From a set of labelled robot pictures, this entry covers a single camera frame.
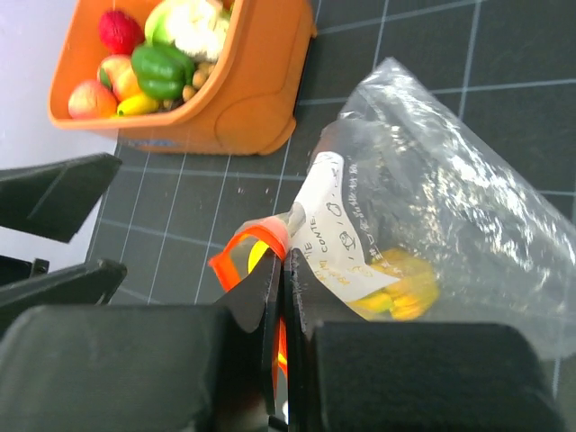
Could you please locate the small yellow banana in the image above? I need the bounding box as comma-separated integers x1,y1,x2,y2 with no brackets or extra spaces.
116,93,159,116

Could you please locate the red zipper clear bag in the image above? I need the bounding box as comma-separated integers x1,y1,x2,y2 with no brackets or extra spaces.
210,58,575,359

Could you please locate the cauliflower toy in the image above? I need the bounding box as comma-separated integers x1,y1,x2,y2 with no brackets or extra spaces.
144,0,231,63

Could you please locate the peach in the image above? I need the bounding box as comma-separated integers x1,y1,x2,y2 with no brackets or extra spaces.
97,54,140,102
67,80,118,119

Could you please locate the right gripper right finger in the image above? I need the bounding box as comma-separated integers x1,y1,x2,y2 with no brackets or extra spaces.
283,250,566,431

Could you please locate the peach front left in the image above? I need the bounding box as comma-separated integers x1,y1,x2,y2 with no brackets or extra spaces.
67,80,118,119

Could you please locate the peach middle left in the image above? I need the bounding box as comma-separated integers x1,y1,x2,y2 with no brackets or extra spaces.
97,54,140,102

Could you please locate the green bell pepper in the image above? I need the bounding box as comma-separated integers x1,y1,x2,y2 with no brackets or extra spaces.
131,44,195,101

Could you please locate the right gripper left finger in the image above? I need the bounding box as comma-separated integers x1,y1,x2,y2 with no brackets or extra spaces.
1,252,282,431

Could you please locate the orange plastic bin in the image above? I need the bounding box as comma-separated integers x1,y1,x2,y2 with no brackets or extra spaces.
48,0,316,156

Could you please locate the brown nuts pile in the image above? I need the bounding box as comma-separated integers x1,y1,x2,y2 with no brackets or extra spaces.
161,62,215,112

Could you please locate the black grid mat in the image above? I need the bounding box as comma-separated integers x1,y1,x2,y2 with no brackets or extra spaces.
87,0,576,397

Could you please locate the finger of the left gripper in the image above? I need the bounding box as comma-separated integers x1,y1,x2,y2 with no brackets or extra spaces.
1,153,122,243
1,259,127,333

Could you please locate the red apple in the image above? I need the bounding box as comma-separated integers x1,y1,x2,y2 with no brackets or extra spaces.
98,10,145,55

